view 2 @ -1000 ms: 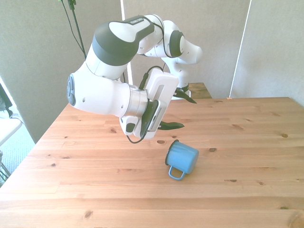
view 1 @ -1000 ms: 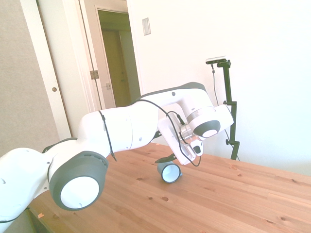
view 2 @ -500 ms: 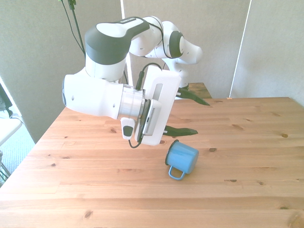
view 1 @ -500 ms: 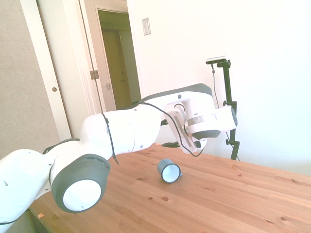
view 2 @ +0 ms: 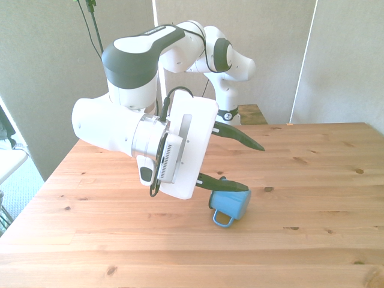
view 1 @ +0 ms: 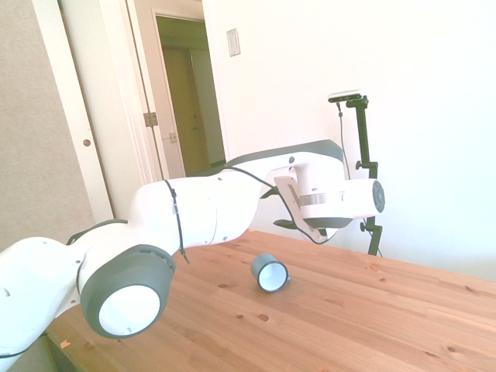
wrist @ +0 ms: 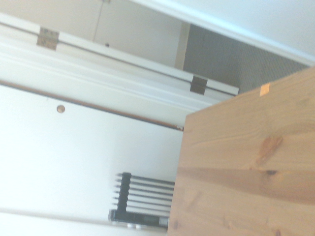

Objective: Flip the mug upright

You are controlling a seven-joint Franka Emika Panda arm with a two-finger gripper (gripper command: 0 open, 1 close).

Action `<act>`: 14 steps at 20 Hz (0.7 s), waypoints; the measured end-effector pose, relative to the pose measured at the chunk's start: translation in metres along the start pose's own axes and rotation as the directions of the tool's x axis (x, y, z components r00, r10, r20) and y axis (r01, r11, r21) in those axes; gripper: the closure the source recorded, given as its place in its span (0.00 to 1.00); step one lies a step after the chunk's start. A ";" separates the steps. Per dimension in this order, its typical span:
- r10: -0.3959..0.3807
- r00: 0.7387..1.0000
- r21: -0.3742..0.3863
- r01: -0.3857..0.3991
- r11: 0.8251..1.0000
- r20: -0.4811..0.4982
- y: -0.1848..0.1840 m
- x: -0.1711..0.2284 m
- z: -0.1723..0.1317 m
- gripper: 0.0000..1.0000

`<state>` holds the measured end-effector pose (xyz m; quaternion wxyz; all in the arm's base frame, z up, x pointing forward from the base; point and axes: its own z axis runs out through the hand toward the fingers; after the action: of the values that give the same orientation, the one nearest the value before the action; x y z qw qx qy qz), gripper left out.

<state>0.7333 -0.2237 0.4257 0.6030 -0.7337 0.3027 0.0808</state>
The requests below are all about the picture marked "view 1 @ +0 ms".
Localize sliding closet door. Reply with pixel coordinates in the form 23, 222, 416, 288
0, 0, 117, 253

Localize blue enamel mug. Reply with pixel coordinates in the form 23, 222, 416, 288
250, 253, 291, 294

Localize black camera stand cable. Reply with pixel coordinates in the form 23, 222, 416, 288
336, 101, 350, 180

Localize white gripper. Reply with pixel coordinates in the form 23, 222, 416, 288
273, 176, 339, 245

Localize exterior camera bar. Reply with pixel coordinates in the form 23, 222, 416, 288
328, 89, 367, 104

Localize white light switch plate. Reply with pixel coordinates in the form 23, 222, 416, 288
226, 27, 242, 58

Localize black camera stand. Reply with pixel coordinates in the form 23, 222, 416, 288
346, 96, 384, 257

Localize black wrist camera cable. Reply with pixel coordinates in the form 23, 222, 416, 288
162, 166, 331, 265

